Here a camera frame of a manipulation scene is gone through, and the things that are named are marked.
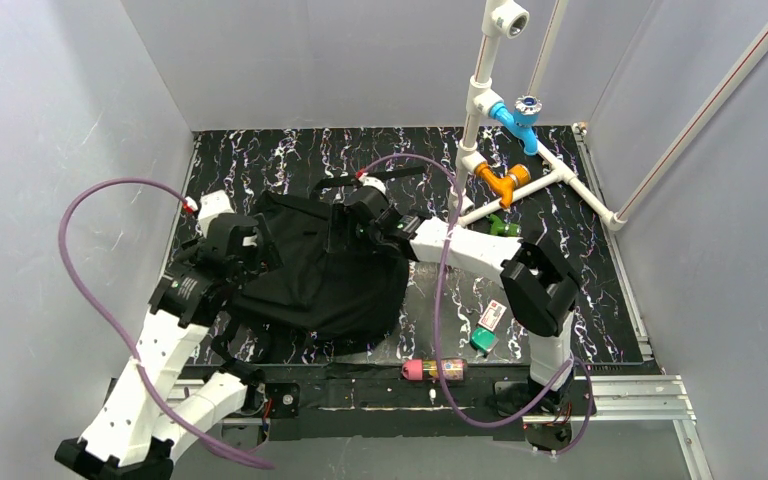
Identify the black student backpack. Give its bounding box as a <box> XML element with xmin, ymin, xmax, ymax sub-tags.
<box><xmin>210</xmin><ymin>167</ymin><xmax>422</xmax><ymax>362</ymax></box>

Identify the pink pencil case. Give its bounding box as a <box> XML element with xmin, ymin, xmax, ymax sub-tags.
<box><xmin>401</xmin><ymin>358</ymin><xmax>468</xmax><ymax>382</ymax></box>

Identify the teal eraser block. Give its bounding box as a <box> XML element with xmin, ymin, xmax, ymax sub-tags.
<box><xmin>470</xmin><ymin>327</ymin><xmax>498</xmax><ymax>356</ymax></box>

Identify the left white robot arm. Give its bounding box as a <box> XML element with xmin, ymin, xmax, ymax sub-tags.
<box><xmin>54</xmin><ymin>207</ymin><xmax>280</xmax><ymax>479</ymax></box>

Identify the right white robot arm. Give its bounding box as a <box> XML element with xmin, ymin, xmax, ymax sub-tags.
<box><xmin>328</xmin><ymin>186</ymin><xmax>581</xmax><ymax>411</ymax></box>

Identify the green white pipe fitting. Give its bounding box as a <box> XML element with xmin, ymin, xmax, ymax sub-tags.
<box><xmin>487</xmin><ymin>214</ymin><xmax>521</xmax><ymax>238</ymax></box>

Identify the orange plastic pipe fitting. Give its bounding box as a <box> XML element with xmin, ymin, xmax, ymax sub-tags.
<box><xmin>474</xmin><ymin>162</ymin><xmax>532</xmax><ymax>209</ymax></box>

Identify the blue plastic faucet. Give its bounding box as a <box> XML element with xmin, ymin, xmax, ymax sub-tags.
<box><xmin>488</xmin><ymin>95</ymin><xmax>542</xmax><ymax>156</ymax></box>

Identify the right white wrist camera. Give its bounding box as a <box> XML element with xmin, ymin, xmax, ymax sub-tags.
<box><xmin>356</xmin><ymin>171</ymin><xmax>387</xmax><ymax>196</ymax></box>

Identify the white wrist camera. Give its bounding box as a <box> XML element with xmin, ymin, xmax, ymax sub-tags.
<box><xmin>183</xmin><ymin>190</ymin><xmax>234</xmax><ymax>237</ymax></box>
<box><xmin>356</xmin><ymin>171</ymin><xmax>387</xmax><ymax>196</ymax></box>

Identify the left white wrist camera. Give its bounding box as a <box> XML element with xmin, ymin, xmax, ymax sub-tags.
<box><xmin>183</xmin><ymin>190</ymin><xmax>234</xmax><ymax>237</ymax></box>

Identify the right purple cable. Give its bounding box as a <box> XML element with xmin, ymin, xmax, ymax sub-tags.
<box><xmin>357</xmin><ymin>153</ymin><xmax>596</xmax><ymax>458</ymax></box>

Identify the purple cable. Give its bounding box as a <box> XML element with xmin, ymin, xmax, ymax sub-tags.
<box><xmin>57</xmin><ymin>177</ymin><xmax>278</xmax><ymax>472</ymax></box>
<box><xmin>357</xmin><ymin>153</ymin><xmax>596</xmax><ymax>458</ymax></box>

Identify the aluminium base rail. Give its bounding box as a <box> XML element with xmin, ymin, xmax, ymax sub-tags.
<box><xmin>84</xmin><ymin>360</ymin><xmax>713</xmax><ymax>480</ymax></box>

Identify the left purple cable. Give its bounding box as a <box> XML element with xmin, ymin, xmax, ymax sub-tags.
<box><xmin>57</xmin><ymin>177</ymin><xmax>278</xmax><ymax>472</ymax></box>

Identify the white PVC pipe frame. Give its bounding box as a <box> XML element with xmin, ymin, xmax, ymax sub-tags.
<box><xmin>446</xmin><ymin>0</ymin><xmax>626</xmax><ymax>234</ymax></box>

